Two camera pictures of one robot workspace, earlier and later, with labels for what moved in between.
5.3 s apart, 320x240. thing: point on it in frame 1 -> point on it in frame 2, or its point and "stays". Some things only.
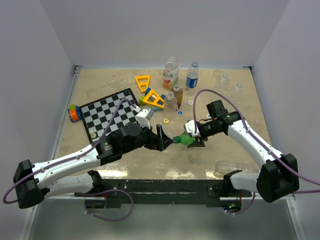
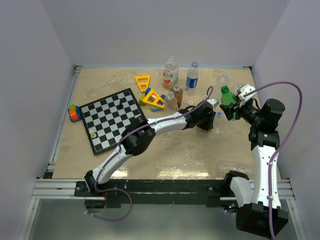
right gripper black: [199, 142] -> [231, 108]
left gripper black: [156, 140] -> [209, 126]
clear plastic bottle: [224, 83] stays
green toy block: [140, 100] stays
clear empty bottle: [170, 103] stays
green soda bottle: [184, 139] -> [228, 97]
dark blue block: [148, 90] stays
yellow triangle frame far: [140, 83] stays
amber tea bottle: [178, 93] stays
